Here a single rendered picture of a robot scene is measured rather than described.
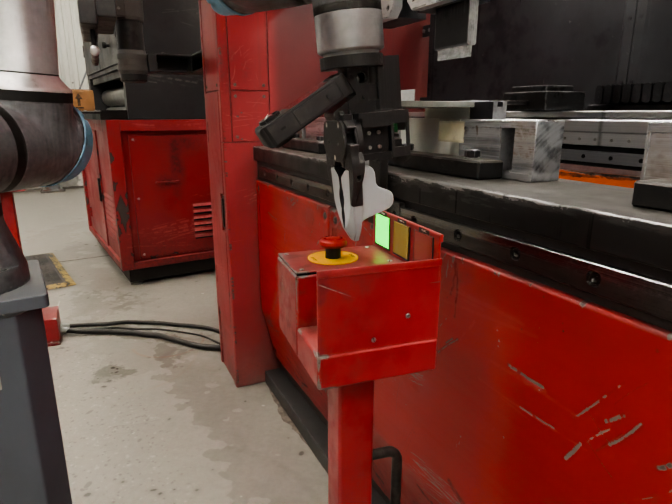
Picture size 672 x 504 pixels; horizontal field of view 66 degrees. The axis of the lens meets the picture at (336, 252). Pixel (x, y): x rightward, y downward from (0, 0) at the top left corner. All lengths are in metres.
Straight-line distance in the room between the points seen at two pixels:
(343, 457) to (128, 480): 0.96
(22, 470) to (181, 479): 0.87
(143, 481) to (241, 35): 1.35
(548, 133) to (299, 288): 0.46
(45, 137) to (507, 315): 0.66
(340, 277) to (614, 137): 0.67
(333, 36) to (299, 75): 1.24
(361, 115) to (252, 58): 1.22
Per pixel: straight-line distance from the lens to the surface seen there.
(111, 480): 1.68
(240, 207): 1.78
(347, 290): 0.59
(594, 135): 1.12
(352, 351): 0.62
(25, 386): 0.74
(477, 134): 0.96
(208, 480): 1.60
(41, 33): 0.81
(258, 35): 1.80
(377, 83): 0.61
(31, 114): 0.78
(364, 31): 0.59
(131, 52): 2.26
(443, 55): 1.10
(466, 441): 0.91
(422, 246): 0.66
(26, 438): 0.77
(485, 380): 0.83
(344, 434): 0.77
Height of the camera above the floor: 0.98
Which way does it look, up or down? 15 degrees down
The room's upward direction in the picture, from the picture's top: straight up
